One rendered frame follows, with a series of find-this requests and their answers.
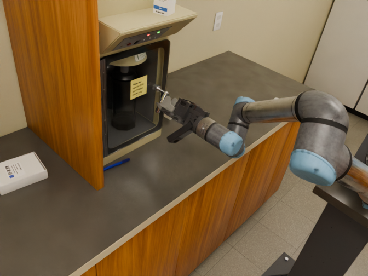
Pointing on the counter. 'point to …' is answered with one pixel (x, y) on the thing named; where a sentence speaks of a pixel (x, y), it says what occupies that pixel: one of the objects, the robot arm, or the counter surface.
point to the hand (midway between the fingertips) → (159, 105)
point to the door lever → (161, 97)
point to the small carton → (164, 7)
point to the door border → (104, 107)
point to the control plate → (141, 38)
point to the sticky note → (138, 87)
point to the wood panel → (61, 78)
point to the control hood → (139, 25)
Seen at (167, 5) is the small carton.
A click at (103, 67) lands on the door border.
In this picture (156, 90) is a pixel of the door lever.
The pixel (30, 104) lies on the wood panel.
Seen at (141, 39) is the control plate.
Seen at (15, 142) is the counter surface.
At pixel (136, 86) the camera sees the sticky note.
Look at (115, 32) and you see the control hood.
